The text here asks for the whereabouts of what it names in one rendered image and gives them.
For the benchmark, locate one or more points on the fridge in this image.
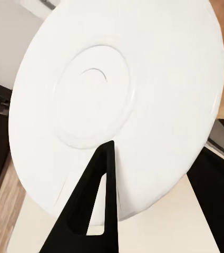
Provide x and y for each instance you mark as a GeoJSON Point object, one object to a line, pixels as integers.
{"type": "Point", "coordinates": [19, 22]}

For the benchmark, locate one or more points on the saucer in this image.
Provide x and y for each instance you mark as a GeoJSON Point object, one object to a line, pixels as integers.
{"type": "Point", "coordinates": [147, 74]}

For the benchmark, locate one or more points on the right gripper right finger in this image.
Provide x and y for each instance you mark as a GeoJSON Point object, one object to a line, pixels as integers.
{"type": "Point", "coordinates": [206, 176]}

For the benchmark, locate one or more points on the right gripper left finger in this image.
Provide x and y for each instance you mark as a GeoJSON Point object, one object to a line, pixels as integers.
{"type": "Point", "coordinates": [69, 234]}

